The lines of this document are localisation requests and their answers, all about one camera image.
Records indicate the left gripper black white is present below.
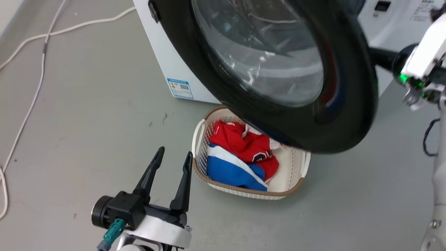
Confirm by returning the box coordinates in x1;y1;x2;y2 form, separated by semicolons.
91;146;193;249

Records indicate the right gripper white green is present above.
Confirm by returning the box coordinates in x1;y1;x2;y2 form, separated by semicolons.
369;13;446;111

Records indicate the black round washing machine door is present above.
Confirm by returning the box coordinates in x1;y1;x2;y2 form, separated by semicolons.
148;0;379;154

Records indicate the white washing machine body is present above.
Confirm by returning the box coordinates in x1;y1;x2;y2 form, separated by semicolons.
132;0;446;105

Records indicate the blue and white garment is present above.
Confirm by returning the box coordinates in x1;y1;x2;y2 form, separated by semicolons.
207;142;269;191

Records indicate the red garment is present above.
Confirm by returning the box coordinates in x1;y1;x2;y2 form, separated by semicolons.
209;120;281;182

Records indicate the blue energy label sticker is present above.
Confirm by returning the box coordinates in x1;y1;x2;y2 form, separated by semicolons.
167;78;194;100

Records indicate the white plastic laundry basket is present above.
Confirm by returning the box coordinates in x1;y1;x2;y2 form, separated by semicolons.
191;105;311;200

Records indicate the teal cable connector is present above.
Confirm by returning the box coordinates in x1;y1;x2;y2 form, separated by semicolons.
97;219;125;251

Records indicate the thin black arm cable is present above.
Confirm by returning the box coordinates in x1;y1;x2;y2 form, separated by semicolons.
422;118;441;157

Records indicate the thin white floor cable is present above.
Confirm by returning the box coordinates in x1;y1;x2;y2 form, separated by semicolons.
0;0;68;220

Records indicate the black door hinge bracket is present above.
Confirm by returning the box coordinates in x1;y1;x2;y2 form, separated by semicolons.
148;0;162;23

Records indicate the thick white floor cable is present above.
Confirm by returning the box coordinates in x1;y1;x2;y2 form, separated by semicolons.
0;6;137;70

